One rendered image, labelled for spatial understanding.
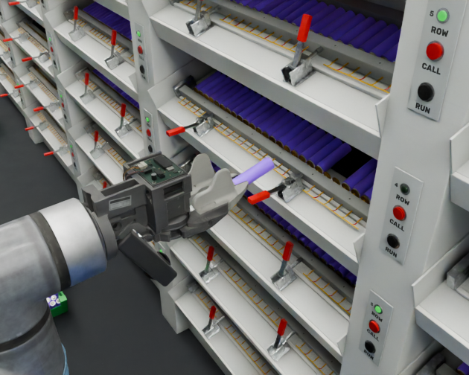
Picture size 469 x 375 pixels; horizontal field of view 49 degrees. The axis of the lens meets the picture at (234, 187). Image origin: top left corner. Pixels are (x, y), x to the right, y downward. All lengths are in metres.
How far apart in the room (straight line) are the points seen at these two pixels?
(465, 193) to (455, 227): 0.08
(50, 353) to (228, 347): 0.80
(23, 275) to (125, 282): 1.24
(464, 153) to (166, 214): 0.33
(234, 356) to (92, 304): 0.56
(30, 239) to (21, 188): 1.80
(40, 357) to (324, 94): 0.47
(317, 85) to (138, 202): 0.30
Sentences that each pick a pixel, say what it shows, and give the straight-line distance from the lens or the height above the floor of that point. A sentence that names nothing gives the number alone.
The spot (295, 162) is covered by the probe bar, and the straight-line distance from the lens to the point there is 0.86.
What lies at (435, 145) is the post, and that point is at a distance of 0.59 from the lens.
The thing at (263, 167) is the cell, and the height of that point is 0.85.
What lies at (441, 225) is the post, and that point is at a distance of 0.64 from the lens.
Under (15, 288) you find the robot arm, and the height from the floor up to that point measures 0.85.
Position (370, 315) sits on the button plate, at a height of 0.66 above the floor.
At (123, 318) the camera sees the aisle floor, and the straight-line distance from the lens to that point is 1.67.
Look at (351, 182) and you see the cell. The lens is 0.82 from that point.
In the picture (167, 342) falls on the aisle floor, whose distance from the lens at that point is 1.59.
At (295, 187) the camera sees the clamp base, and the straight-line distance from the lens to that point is 0.84.
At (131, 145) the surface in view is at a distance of 1.42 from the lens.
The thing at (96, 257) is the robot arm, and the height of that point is 0.85.
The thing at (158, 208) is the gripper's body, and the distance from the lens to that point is 0.59.
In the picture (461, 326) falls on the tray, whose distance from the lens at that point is 0.69.
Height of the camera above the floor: 1.21
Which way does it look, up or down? 34 degrees down
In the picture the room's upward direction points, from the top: straight up
